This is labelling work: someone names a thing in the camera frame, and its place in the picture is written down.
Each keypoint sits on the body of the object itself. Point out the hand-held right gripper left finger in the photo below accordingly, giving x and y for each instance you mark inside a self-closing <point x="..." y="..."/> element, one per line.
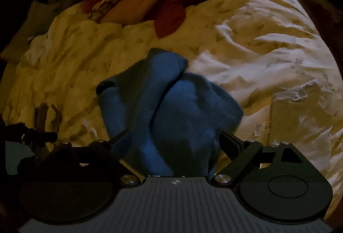
<point x="118" y="139"/>

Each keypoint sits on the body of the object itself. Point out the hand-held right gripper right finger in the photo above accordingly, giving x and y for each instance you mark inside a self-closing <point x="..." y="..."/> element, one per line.
<point x="230" y="144"/>

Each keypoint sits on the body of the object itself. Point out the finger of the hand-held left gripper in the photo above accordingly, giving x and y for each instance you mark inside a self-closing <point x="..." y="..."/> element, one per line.
<point x="40" y="136"/>

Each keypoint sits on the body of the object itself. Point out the grey cloth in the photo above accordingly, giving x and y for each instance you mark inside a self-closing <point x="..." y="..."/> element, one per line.
<point x="37" y="18"/>

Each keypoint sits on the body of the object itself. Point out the red garment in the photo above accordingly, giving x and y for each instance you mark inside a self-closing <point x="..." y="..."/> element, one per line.
<point x="171" y="18"/>

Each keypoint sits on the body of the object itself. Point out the orange garment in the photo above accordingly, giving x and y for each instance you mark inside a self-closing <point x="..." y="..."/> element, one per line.
<point x="150" y="0"/>

